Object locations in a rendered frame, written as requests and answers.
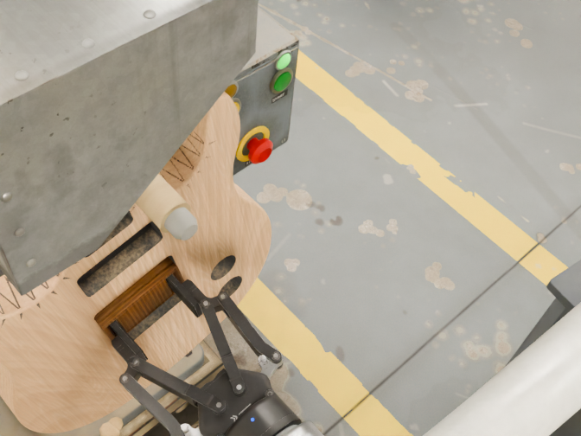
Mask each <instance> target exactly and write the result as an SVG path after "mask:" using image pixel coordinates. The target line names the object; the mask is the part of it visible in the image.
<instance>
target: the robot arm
mask: <svg viewBox="0 0 581 436"><path fill-rule="evenodd" d="M166 281H167V283H168V285H169V287H170V289H171V290H172V291H173V292H174V293H175V294H176V295H177V296H178V298H179V299H180V300H181V301H182V302H183V303H184V304H185V305H186V306H187V307H188V308H189V309H190V310H191V311H192V312H193V313H194V315H195V316H196V317H197V318H198V317H199V316H201V315H202V313H203V314H204V316H205V318H206V321H207V325H208V327H209V329H210V331H211V334H212V336H213V339H214V342H215V345H216V347H217V350H218V351H219V354H220V358H221V360H222V362H223V365H224V367H225V368H224V369H223V370H221V371H220V372H219V373H218V374H217V376H216V377H215V378H214V379H213V380H212V381H210V382H208V383H206V384H205V385H204V386H203V387H202V388H198V387H196V386H195V385H192V384H188V383H186V382H185V381H183V380H181V379H179V378H177V377H175V376H173V375H172V374H170V373H168V372H166V371H164V370H162V369H160V368H158V367H157V366H155V365H153V364H151V363H149V362H146V361H147V360H148V357H147V356H146V355H145V354H144V352H143V350H142V349H141V348H140V347H139V346H138V345H137V343H136V342H135V341H134V340H133V339H132V338H131V337H130V335H129V334H128V333H127V332H126V331H125V330H124V329H123V328H122V326H121V325H120V324H119V323H118V322H117V321H116V320H115V321H114V322H112V323H111V324H110V325H109V326H110V327H111V328H112V330H113V331H114V332H115V333H116V334H117V335H118V336H117V337H115V338H114V339H113V340H112V346H113V348H114V349H115V350H116V351H117V352H118V353H119V354H120V355H121V356H122V358H123V359H124V360H125V361H126V362H127V365H128V367H127V370H126V371H125V372H124V373H123V374H122V375H121V376H120V377H119V381H120V383H121V384H122V385H123V387H124V388H125V389H126V390H127V391H128V392H129V393H130V394H131V395H132V396H133V397H134V398H135V399H136V400H137V401H138V402H139V403H140V404H141V405H142V406H143V407H144V408H145V409H146V410H147V411H148V412H149V413H151V414H152V415H153V416H154V417H155V418H156V419H157V420H158V421H159V422H160V423H161V424H162V425H163V426H164V427H165V428H166V429H167V430H168V431H169V433H170V435H171V436H324V435H323V434H322V433H321V432H320V431H319V430H318V429H317V428H316V427H315V426H314V425H313V423H312V422H310V421H305V422H303V423H301V420H300V419H299V418H298V417H297V416H296V415H295V414H294V413H293V411H292V410H291V409H290V408H289V407H288V406H287V405H286V404H285V403H284V402H283V401H282V399H281V398H280V397H279V396H278V395H277V394H276V393H275V392H274V390H273V389H272V387H271V383H270V379H271V377H272V376H273V374H274V373H275V371H276V370H277V369H281V368H282V367H283V364H284V363H283V358H282V354H281V353H280V352H279V351H278V350H276V349H274V348H273V347H272V346H270V345H269V344H267V343H265V341H264V340H263V339H262V337H261V336H260V335H259V333H258V332H257V331H256V330H255V329H254V328H253V326H252V325H251V324H250V322H249V321H248V320H247V318H246V317H245V315H244V314H243V313H242V312H241V310H240V309H239V307H238V306H237V305H236V304H235V303H234V302H233V300H232V299H231V298H230V296H229V295H228V294H227V293H226V292H220V293H219V294H218V296H216V297H213V298H208V297H206V296H205V295H204V294H203V293H202V292H201V290H200V289H199V288H198V287H197V286H196V285H195V284H194V283H193V282H192V281H191V280H189V279H187V280H185V281H184V282H183V283H182V284H181V283H180V282H179V281H178V280H177V279H176V277H175V276H174V275H173V274H171V275H169V276H168V278H166ZM219 311H223V312H224V313H225V314H226V316H227V317H228V319H229V320H230V321H231V323H232V324H233V325H234V327H235V328H236V329H237V331H238V332H239V333H240V335H241V336H242V337H243V338H244V339H245V341H246V342H247V344H248V345H249V346H250V347H251V349H252V350H253V352H254V353H255V354H256V356H257V357H258V358H259V359H258V362H259V366H260V367H261V368H262V371H261V373H260V372H256V371H251V370H246V369H238V367H237V364H236V362H235V360H234V358H233V354H232V351H231V350H230V347H229V345H228V342H227V339H226V337H225V334H224V332H223V329H222V328H221V326H220V322H219V319H218V318H217V315H216V312H219ZM141 376H142V377H143V378H144V379H146V380H148V381H150V382H153V383H154V384H156V385H157V386H159V387H161V388H164V389H165V390H167V391H169V392H170V393H172V394H175V395H177V396H178V397H180V398H182V399H184V400H185V401H187V402H189V403H190V404H191V405H193V406H195V407H198V418H199V428H196V429H194V428H192V427H191V426H190V425H189V424H182V425H180V424H179V422H178V421H177V420H176V418H175V417H174V416H173V415H172V414H171V413H170V412H169V411H168V410H167V409H165V408H164V407H163V406H162V405H161V404H160V403H159V402H158V401H157V400H156V399H155V398H154V397H153V396H152V395H151V394H150V393H149V392H148V391H146V390H145V389H144V388H143V387H142V386H141V385H140V384H139V383H138V380H139V378H140V377H141ZM580 408H581V302H580V303H579V304H578V305H577V306H576V307H574V308H573V309H572V310H571V311H569V312H568V313H567V314H566V315H565V316H564V317H562V318H561V319H560V320H559V321H558V322H557V323H556V324H555V325H554V326H553V327H551V328H550V329H549V330H548V331H546V332H545V333H544V334H543V335H542V336H541V337H539V338H538V339H537V340H536V341H535V342H533V343H532V344H531V345H530V346H529V347H527V348H526V349H525V350H524V351H523V352H521V353H520V354H519V355H518V356H517V357H515V359H513V361H512V362H510V363H509V364H508V365H507V366H506V367H505V368H503V369H502V370H501V371H500V372H498V373H497V374H496V375H495V376H494V377H492V378H491V379H490V380H489V381H488V382H486V383H485V384H484V385H483V386H482V387H481V388H479V389H478V390H477V391H476V392H475V393H473V394H472V395H471V396H470V397H469V398H468V399H467V400H466V401H465V402H463V403H462V404H461V405H460V406H459V407H457V408H456V409H455V410H454V411H452V412H451V413H450V414H449V415H447V416H446V417H445V418H444V419H443V420H441V421H440V422H439V423H437V424H436V425H435V426H434V427H433V428H432V429H431V430H429V431H428V432H427V433H425V434H424V435H423V436H549V435H550V434H551V433H553V432H554V431H555V430H556V429H557V428H559V427H560V426H561V425H562V424H563V423H565V422H566V421H567V420H568V419H569V418H571V417H572V416H573V415H574V414H575V413H576V412H577V411H578V410H579V409H580Z"/></svg>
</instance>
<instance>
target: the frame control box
mask: <svg viewBox="0 0 581 436"><path fill-rule="evenodd" d="M298 49H299V40H298V38H297V37H296V36H295V35H293V34H292V33H291V32H290V31H289V30H288V29H286V28H285V27H284V26H283V25H281V24H280V23H279V22H277V21H276V20H275V19H274V18H272V17H271V16H270V15H268V14H267V13H266V12H265V11H263V10H262V9H261V8H260V7H259V6H258V20H257V36H256V52H255V54H254V55H253V56H252V58H251V59H250V60H249V61H248V62H247V63H246V65H245V66H244V67H243V68H242V70H241V71H240V72H239V74H238V75H237V76H236V77H235V79H234V80H235V81H237V83H238V85H239V89H238V92H237V93H236V94H235V96H234V97H233V98H232V100H233V102H237V103H238V104H239V120H240V134H239V143H238V148H237V150H236V154H235V158H234V162H233V176H234V175H235V174H237V173H238V172H240V171H242V170H243V169H244V168H246V167H248V166H249V165H251V164H252V162H251V161H250V160H249V159H248V154H249V150H248V149H247V144H248V143H249V142H250V140H252V139H253V138H257V139H258V140H260V139H262V138H268V139H270V140H271V141H272V143H273V148H272V150H273V151H274V150H275V149H277V148H278V147H279V146H280V145H282V144H284V143H286V142H287V140H288V138H289V130H290V123H291V109H292V101H293V93H294V86H295V78H296V71H297V57H298ZM285 50H290V52H291V54H292V58H291V61H290V63H289V65H288V66H287V67H286V68H285V69H283V70H279V71H278V70H277V69H275V67H274V63H275V60H276V58H277V57H278V55H279V54H280V53H282V52H283V51H285ZM284 72H290V74H291V80H290V84H289V85H288V86H287V87H286V88H285V89H284V90H282V91H280V92H277V91H276V90H274V84H275V81H276V80H277V78H278V77H279V76H280V75H281V74H282V73H284Z"/></svg>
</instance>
